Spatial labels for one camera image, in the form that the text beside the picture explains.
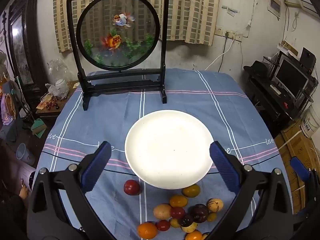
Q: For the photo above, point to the blue plastic cup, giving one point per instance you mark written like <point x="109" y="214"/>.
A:
<point x="23" y="155"/>

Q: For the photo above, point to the dark wooden mirror cabinet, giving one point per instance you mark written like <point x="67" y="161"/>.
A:
<point x="37" y="55"/>

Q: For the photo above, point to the dark purple plum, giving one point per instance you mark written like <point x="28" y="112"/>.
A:
<point x="186" y="220"/>

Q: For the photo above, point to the blue plaid tablecloth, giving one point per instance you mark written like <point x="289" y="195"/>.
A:
<point x="112" y="120"/>

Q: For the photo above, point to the white socket strip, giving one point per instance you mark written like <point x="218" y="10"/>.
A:
<point x="233" y="35"/>

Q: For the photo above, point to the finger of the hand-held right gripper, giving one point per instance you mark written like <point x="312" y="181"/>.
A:
<point x="300" y="169"/>

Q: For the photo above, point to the cardboard box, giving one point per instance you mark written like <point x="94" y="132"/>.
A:
<point x="297" y="152"/>

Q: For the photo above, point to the pale yellow passion fruit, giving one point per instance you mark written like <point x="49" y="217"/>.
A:
<point x="189" y="228"/>

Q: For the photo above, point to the clear plastic bag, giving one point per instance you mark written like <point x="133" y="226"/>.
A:
<point x="56" y="67"/>

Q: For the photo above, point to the red cherry tomato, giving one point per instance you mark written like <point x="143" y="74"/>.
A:
<point x="163" y="225"/>
<point x="177" y="212"/>

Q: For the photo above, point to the small yellow tomato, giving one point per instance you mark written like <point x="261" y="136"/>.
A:
<point x="174" y="223"/>
<point x="205" y="236"/>
<point x="212" y="217"/>

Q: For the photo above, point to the dark purple mangosteen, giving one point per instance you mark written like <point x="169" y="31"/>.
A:
<point x="199" y="213"/>

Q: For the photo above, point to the computer monitor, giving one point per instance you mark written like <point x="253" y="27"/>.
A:
<point x="290" y="77"/>

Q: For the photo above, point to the wooden side table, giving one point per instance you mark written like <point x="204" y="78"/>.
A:
<point x="66" y="105"/>

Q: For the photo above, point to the white wall socket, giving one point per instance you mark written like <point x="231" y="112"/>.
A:
<point x="219" y="31"/>

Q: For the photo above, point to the black hat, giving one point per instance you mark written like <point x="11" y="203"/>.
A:
<point x="257" y="67"/>

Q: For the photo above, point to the small red berries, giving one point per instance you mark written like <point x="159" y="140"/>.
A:
<point x="51" y="105"/>

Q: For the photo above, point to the yellow-green citrus fruit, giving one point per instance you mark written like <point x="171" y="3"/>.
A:
<point x="191" y="190"/>

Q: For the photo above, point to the speckled yellow passion fruit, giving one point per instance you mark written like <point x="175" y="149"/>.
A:
<point x="215" y="205"/>

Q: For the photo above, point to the white bucket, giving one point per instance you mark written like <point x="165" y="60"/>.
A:
<point x="311" y="122"/>

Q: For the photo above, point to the beige striped curtain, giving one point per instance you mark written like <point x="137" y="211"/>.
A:
<point x="195" y="10"/>

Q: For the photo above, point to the goldfish screen in black frame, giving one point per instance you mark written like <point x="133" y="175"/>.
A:
<point x="100" y="17"/>

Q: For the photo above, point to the orange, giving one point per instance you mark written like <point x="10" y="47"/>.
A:
<point x="193" y="235"/>
<point x="147" y="230"/>

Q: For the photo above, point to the yellow potato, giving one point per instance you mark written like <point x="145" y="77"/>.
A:
<point x="162" y="211"/>

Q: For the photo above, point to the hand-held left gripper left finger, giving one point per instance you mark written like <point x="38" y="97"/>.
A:
<point x="96" y="165"/>

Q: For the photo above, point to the black desk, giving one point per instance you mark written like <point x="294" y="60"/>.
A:
<point x="265" y="97"/>

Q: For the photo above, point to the black speaker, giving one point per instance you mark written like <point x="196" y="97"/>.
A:
<point x="307" y="57"/>

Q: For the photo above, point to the pink cloth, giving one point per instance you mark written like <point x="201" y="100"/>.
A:
<point x="6" y="110"/>

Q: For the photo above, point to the white wall frame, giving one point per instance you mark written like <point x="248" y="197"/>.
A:
<point x="275" y="5"/>

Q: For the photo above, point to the orange yellow tomato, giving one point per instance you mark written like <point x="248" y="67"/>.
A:
<point x="178" y="201"/>

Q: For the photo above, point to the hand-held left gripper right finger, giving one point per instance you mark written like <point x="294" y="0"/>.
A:
<point x="223" y="165"/>

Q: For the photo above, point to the white round plate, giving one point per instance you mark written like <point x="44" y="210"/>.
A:
<point x="170" y="150"/>

